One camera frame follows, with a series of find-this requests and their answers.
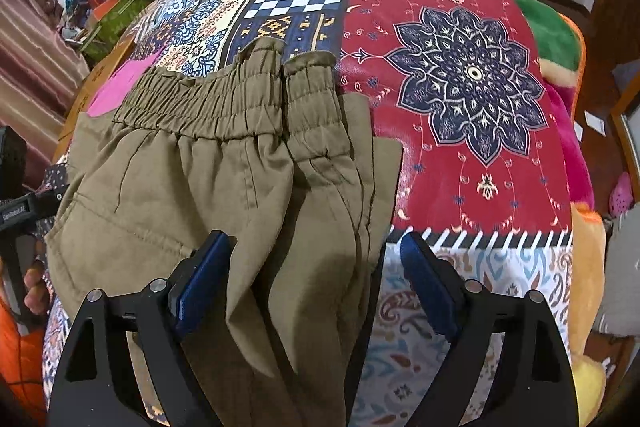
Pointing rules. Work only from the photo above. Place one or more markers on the wooden lap desk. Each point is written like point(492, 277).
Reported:
point(112, 59)

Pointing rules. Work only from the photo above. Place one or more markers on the pink cloth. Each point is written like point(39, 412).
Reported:
point(120, 89)

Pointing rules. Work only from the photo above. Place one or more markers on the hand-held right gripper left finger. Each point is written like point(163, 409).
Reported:
point(200, 292)

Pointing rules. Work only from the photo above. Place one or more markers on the patchwork printed blanket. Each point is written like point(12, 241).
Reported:
point(450, 82)

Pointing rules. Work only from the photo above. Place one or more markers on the olive green pants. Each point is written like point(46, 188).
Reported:
point(200, 187)

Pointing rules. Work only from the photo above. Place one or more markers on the orange cloth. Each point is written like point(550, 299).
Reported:
point(25, 357)

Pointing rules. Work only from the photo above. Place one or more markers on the pink clog shoe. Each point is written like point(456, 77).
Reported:
point(621, 194)

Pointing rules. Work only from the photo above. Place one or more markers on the person's left hand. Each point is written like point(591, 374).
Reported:
point(35, 287)

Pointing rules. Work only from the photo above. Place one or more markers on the green patterned bag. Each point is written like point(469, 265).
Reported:
point(120, 14)

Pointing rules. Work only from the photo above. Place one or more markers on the striped red curtain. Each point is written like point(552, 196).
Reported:
point(30, 57)

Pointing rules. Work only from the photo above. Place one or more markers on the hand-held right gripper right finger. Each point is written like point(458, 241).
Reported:
point(430, 287)

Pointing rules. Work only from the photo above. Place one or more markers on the colourful fleece blanket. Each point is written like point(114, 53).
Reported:
point(555, 32)

